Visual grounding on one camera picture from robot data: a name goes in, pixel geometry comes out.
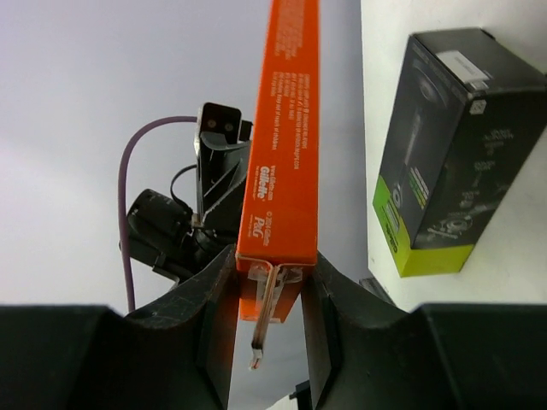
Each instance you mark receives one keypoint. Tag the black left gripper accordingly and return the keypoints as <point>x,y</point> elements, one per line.
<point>222,144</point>

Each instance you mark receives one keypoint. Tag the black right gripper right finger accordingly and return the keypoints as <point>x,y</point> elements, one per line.
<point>365,353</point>

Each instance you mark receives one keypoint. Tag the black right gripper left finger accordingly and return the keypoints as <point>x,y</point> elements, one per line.
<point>173,353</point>

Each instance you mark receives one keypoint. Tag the orange Gillette razor box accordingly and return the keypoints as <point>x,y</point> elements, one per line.
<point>278,235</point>

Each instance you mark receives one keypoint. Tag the black green razor box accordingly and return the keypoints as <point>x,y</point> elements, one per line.
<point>466,115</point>

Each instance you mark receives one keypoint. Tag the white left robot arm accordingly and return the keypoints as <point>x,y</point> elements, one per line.
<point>169,236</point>

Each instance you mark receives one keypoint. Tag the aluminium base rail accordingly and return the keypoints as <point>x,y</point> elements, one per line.
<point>372,285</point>

